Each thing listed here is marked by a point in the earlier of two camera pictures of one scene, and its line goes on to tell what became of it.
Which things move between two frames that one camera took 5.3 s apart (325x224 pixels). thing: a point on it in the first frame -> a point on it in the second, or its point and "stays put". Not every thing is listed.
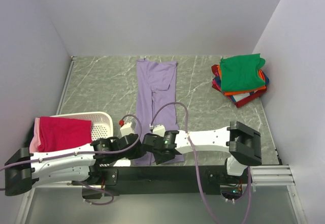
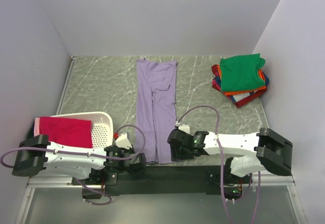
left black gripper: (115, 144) -> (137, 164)
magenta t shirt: (56, 133) stays put
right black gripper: (159, 158) -> (175, 154)
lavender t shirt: (156, 84) stays put
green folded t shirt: (242, 72) stays put
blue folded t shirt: (266, 79) stays put
